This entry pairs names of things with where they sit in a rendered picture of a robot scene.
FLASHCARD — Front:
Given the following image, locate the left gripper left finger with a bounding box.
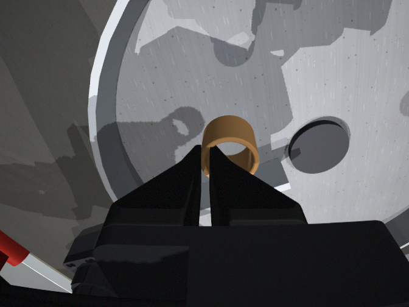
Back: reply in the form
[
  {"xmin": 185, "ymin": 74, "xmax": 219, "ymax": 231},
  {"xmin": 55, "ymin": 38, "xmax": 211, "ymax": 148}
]
[{"xmin": 102, "ymin": 145, "xmax": 201, "ymax": 228}]

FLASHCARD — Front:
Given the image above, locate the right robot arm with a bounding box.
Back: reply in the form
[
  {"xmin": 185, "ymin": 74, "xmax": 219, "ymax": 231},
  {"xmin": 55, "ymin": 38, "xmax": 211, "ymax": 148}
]
[{"xmin": 63, "ymin": 249, "xmax": 117, "ymax": 297}]

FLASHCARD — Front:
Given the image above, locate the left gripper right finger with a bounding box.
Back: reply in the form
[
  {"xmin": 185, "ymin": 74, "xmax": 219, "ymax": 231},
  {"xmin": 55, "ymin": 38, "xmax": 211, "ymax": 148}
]
[{"xmin": 209, "ymin": 146, "xmax": 308, "ymax": 226}]

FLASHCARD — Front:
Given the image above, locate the bronze bushing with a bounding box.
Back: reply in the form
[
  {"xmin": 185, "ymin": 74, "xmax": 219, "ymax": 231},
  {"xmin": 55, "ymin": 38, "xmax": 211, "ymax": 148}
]
[{"xmin": 201, "ymin": 115, "xmax": 259, "ymax": 177}]

